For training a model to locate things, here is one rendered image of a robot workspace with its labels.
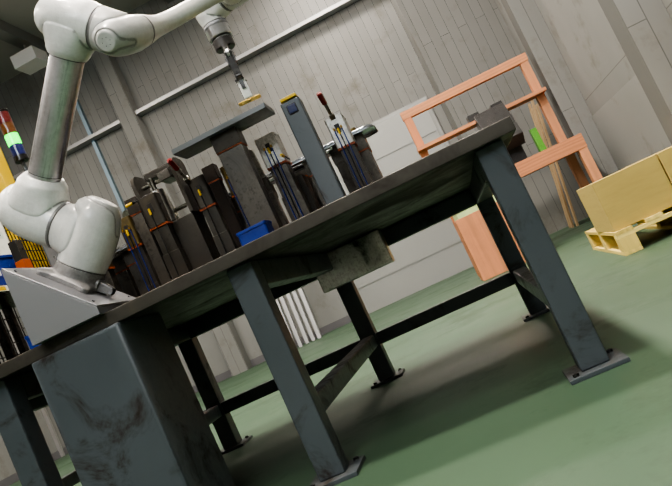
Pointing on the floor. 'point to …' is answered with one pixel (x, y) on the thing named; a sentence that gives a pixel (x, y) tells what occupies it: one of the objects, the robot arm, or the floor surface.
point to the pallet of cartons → (629, 204)
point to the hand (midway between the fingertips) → (245, 90)
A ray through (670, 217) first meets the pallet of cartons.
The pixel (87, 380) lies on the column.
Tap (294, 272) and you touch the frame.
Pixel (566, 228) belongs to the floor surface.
